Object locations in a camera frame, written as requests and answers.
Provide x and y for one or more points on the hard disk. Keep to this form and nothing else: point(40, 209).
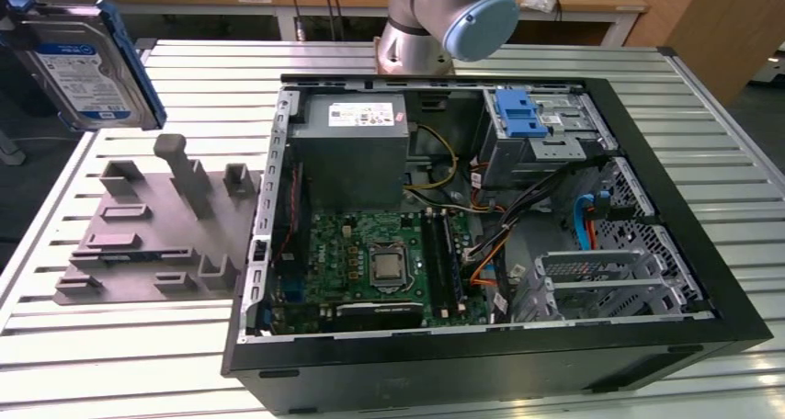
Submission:
point(74, 70)

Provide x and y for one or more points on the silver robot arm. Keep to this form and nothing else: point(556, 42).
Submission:
point(417, 5)

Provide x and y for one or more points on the silver disk bay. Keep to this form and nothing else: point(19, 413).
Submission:
point(589, 256)

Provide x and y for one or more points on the grey power supply unit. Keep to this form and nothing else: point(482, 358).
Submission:
point(350, 171)

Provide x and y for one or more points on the green motherboard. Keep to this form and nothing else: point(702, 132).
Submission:
point(343, 235)

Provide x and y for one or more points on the silver CPU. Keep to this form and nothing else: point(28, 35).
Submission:
point(386, 266)

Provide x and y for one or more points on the black RAM stick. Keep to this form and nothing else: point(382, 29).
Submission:
point(453, 258)

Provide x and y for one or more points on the black case fan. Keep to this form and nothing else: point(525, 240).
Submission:
point(285, 217)

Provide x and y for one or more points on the CPU socket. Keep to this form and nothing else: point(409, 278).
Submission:
point(389, 290)

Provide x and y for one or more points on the black graphics card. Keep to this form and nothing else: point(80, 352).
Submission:
point(374, 315)

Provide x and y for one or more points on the blue drive latch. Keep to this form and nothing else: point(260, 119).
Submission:
point(518, 116)

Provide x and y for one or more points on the silver drive cage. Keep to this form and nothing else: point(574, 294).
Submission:
point(552, 150)

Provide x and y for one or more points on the grey parts rack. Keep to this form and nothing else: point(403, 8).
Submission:
point(154, 235)

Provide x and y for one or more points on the black PC case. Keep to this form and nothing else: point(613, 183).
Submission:
point(490, 373)

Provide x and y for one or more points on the grey stand foot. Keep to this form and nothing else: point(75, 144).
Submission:
point(12, 155)

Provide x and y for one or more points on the wooden cabinet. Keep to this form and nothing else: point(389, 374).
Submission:
point(724, 24)

